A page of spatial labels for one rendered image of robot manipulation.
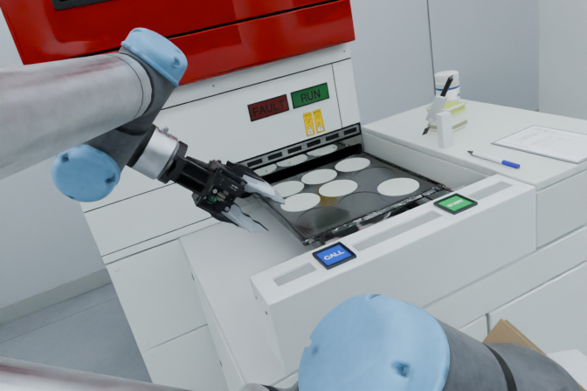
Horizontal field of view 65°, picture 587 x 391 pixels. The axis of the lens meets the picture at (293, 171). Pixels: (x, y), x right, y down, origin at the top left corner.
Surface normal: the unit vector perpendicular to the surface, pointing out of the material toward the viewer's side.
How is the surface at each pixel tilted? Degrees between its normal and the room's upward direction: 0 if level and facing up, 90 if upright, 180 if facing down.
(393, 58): 90
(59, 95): 75
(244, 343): 0
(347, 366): 37
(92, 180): 99
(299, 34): 90
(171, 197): 90
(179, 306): 90
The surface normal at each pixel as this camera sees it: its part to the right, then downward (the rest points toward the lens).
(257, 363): -0.19, -0.91
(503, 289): 0.40, 0.26
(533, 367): 0.32, -0.87
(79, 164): 0.11, 0.49
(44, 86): 0.76, -0.58
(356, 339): -0.71, -0.56
